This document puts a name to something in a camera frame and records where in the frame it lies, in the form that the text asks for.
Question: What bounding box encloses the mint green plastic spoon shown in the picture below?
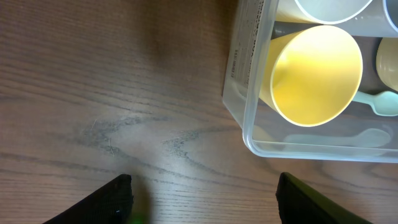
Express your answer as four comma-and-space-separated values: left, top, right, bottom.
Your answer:
353, 91, 397, 116

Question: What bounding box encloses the cream plastic cup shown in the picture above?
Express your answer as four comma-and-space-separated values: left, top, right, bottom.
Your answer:
275, 0, 372, 25

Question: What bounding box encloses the yellow plastic bowl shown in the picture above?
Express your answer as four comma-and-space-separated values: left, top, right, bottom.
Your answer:
376, 37, 398, 91

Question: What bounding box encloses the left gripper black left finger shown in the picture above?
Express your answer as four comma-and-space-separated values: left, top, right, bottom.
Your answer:
45, 174, 134, 224

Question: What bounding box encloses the clear plastic container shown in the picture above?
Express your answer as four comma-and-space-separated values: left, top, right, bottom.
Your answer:
223, 1, 397, 163

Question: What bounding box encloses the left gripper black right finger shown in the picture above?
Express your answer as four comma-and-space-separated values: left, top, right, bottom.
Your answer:
275, 172, 368, 224

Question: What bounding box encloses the grey plastic cup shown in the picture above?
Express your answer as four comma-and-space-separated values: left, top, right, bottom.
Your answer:
336, 0, 398, 37

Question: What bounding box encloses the yellow plastic cup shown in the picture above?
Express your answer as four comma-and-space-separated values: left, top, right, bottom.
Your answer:
259, 26, 363, 127

